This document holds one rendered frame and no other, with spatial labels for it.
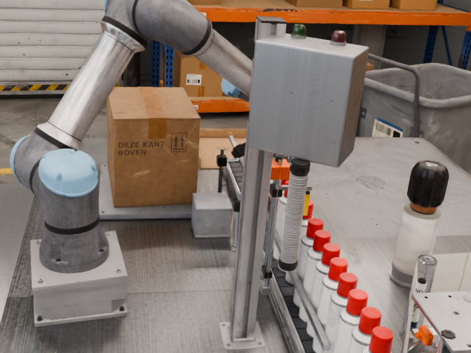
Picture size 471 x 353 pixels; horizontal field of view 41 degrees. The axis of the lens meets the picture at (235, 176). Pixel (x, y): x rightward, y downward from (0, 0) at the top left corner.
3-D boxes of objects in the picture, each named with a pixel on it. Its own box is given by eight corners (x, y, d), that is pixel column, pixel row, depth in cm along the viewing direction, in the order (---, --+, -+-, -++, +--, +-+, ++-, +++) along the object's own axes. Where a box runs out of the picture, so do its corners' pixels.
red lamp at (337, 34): (343, 46, 104) (345, 32, 103) (328, 43, 105) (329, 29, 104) (347, 43, 106) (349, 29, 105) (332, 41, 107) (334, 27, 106)
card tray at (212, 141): (273, 169, 220) (275, 158, 219) (199, 169, 216) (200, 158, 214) (256, 138, 247) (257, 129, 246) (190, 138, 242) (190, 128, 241)
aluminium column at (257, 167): (254, 341, 134) (287, 22, 107) (233, 342, 133) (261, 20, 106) (249, 328, 138) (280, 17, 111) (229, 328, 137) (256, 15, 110)
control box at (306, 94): (338, 169, 105) (355, 56, 97) (245, 147, 111) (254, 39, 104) (355, 150, 114) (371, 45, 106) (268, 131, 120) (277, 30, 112)
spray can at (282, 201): (294, 263, 154) (304, 187, 146) (273, 262, 154) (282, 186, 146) (291, 252, 159) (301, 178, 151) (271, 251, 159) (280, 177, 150)
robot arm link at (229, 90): (249, 74, 163) (279, 80, 170) (223, 64, 171) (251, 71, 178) (241, 103, 164) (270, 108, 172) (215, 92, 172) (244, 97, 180)
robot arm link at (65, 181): (57, 234, 129) (52, 174, 123) (31, 209, 138) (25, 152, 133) (110, 218, 136) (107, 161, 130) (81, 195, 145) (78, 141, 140)
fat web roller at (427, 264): (425, 343, 129) (444, 265, 122) (404, 344, 129) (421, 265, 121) (415, 329, 134) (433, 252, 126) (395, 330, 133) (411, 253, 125)
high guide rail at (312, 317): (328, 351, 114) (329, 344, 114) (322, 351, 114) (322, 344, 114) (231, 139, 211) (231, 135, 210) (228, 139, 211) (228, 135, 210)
